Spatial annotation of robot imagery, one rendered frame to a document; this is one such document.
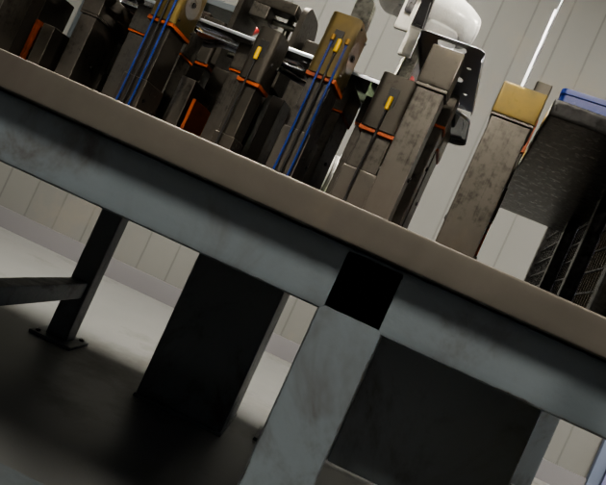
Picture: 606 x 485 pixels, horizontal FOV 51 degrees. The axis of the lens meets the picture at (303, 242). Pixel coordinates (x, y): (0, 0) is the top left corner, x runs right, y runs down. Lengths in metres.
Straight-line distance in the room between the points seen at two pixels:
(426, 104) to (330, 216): 0.33
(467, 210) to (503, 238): 2.89
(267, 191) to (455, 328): 0.26
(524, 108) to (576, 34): 3.23
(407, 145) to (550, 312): 0.35
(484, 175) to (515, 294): 0.50
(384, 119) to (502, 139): 0.22
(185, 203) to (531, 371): 0.44
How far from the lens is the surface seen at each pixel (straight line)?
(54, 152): 0.82
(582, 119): 1.14
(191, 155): 0.73
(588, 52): 4.42
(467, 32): 2.05
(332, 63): 1.17
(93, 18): 1.61
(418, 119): 0.96
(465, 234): 1.16
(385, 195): 0.94
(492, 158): 1.19
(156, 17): 1.34
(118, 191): 0.79
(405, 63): 1.58
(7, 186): 4.52
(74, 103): 0.78
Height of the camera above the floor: 0.63
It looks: 1 degrees up
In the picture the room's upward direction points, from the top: 24 degrees clockwise
